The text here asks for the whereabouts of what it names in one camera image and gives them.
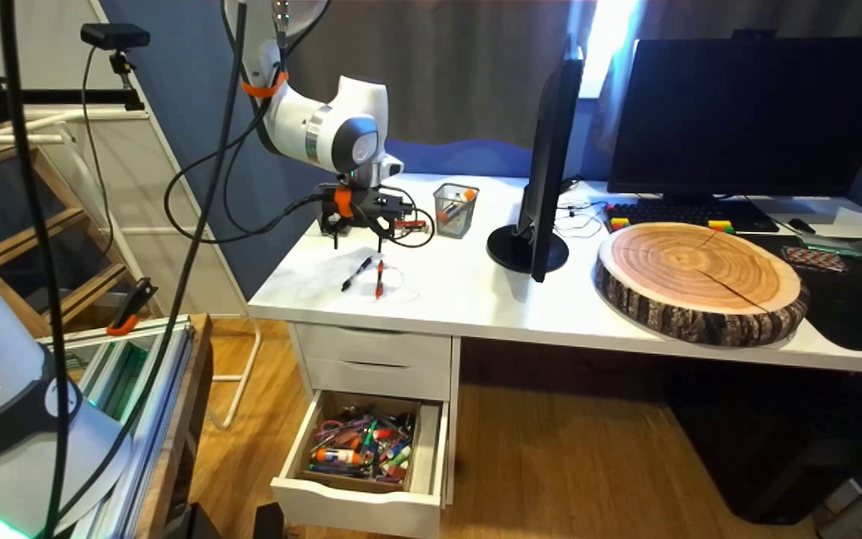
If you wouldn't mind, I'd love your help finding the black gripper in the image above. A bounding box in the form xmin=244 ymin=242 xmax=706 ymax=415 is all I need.
xmin=327 ymin=182 xmax=423 ymax=273

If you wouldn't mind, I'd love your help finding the mesh pen holder with pens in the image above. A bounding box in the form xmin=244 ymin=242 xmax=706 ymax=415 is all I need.
xmin=432 ymin=179 xmax=483 ymax=242

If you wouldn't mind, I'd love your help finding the white desk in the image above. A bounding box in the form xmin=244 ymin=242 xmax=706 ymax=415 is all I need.
xmin=245 ymin=168 xmax=862 ymax=539

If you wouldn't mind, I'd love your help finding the closed white desk drawer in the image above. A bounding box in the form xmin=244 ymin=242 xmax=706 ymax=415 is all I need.
xmin=290 ymin=322 xmax=456 ymax=403

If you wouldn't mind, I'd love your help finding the open white desk drawer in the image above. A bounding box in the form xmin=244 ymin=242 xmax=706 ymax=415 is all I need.
xmin=271 ymin=385 xmax=456 ymax=539

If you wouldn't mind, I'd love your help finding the black bin under desk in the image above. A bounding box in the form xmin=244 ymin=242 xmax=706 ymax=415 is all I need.
xmin=661 ymin=360 xmax=862 ymax=526

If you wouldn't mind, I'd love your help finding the black pen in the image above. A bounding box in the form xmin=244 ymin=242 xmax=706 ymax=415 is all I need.
xmin=339 ymin=255 xmax=377 ymax=295

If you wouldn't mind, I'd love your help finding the small red black stapler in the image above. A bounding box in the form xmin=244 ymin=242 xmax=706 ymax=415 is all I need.
xmin=396 ymin=212 xmax=432 ymax=239

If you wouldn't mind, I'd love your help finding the grey curtain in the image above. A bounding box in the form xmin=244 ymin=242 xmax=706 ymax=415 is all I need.
xmin=286 ymin=0 xmax=579 ymax=153

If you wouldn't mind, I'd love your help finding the thin black monitor on stand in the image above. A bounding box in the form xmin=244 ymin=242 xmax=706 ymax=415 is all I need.
xmin=485 ymin=56 xmax=588 ymax=283

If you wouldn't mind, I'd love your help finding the pile of coloured markers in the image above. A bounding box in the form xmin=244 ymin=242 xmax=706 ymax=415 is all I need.
xmin=305 ymin=403 xmax=420 ymax=492

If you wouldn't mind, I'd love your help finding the orange black clamp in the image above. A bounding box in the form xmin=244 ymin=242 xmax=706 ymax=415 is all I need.
xmin=104 ymin=277 xmax=163 ymax=337

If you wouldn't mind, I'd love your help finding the stack of pale green trays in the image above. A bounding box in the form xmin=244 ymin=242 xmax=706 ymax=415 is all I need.
xmin=40 ymin=312 xmax=200 ymax=539

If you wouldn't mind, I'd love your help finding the black webcam on stand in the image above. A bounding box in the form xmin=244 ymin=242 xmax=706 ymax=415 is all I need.
xmin=76 ymin=20 xmax=152 ymax=84

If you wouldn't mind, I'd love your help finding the black keyboard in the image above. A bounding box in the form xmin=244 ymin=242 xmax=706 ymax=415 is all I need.
xmin=603 ymin=197 xmax=781 ymax=237

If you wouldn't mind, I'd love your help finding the round wood log cushion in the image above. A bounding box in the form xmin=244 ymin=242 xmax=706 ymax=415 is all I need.
xmin=591 ymin=219 xmax=812 ymax=351

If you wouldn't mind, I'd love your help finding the wooden ladder shelf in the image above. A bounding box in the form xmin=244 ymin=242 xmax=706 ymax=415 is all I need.
xmin=0 ymin=24 xmax=145 ymax=340

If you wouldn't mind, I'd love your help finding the large black monitor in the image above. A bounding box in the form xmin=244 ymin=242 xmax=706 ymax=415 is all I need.
xmin=606 ymin=32 xmax=862 ymax=200

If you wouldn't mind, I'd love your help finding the white flat box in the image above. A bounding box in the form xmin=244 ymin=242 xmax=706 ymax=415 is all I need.
xmin=748 ymin=195 xmax=862 ymax=242

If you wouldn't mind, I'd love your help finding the black wrist camera orange mount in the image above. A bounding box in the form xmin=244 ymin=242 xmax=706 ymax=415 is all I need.
xmin=318 ymin=179 xmax=360 ymax=227

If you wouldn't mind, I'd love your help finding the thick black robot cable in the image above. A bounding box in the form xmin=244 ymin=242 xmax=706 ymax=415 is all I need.
xmin=51 ymin=0 xmax=441 ymax=535

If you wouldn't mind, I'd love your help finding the white metal rack frame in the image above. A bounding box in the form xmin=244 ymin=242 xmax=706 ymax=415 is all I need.
xmin=0 ymin=0 xmax=265 ymax=432

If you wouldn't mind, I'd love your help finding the thin black webcam cable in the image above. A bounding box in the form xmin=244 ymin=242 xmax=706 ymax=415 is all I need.
xmin=78 ymin=42 xmax=121 ymax=262

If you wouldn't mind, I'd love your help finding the long black hanging cable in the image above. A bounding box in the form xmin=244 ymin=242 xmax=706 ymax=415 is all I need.
xmin=0 ymin=0 xmax=67 ymax=539

